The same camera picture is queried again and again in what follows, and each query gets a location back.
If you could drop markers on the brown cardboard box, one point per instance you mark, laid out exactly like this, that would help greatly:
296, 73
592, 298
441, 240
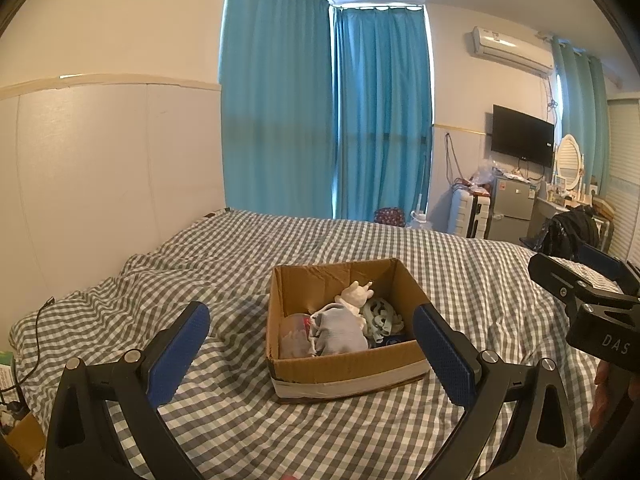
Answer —
345, 375

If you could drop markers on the white oval mirror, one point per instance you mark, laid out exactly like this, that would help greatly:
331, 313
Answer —
570, 162

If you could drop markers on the white plastic jug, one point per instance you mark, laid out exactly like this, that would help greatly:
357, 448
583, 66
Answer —
419, 219

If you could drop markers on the clear plastic bag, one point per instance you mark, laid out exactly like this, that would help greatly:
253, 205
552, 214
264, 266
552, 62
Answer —
484, 174

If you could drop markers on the grey small fridge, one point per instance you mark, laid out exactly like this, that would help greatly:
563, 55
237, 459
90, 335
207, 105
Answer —
511, 207

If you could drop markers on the wide blue curtain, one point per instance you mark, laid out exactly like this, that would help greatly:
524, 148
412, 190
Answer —
277, 85

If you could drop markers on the person's right hand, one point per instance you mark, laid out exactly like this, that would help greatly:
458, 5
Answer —
607, 392

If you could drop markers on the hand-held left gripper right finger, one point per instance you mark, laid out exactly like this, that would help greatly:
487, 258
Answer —
445, 360

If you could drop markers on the green medicine box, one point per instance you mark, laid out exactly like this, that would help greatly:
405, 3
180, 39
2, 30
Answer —
6, 370

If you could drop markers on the blue window curtain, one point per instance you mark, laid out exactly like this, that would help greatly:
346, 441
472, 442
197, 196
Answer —
382, 110

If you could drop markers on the grey-green plastic clips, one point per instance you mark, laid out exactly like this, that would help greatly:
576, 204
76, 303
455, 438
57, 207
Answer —
382, 320

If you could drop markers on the clear bag of cotton swabs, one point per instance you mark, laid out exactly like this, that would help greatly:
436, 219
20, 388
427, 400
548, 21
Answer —
295, 337

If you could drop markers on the white wardrobe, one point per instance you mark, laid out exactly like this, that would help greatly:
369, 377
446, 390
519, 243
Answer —
625, 160

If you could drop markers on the narrow blue curtain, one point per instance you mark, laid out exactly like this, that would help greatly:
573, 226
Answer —
577, 110

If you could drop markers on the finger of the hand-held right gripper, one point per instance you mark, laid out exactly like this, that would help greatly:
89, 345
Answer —
602, 260
552, 272

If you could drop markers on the white air conditioner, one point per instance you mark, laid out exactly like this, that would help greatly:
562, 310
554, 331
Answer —
512, 51

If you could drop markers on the dark patterned bag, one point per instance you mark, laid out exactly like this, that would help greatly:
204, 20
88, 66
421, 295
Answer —
390, 216

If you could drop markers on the black jacket on chair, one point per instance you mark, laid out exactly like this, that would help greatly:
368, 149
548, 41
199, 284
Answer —
572, 232

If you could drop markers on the white suitcase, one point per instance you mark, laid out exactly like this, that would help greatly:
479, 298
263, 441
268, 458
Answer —
467, 215

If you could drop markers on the white sock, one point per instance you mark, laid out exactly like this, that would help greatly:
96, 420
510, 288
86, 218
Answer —
340, 332

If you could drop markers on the white plush toy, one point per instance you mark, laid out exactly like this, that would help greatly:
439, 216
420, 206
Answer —
356, 297

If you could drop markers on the blue tissue packet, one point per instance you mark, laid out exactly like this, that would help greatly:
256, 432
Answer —
395, 340

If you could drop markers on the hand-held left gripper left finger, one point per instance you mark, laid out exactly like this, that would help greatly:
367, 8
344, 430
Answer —
177, 357

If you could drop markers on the small brown carton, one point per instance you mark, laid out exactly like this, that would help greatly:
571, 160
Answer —
25, 437

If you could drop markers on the black wall television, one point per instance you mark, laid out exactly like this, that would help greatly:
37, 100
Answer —
522, 135

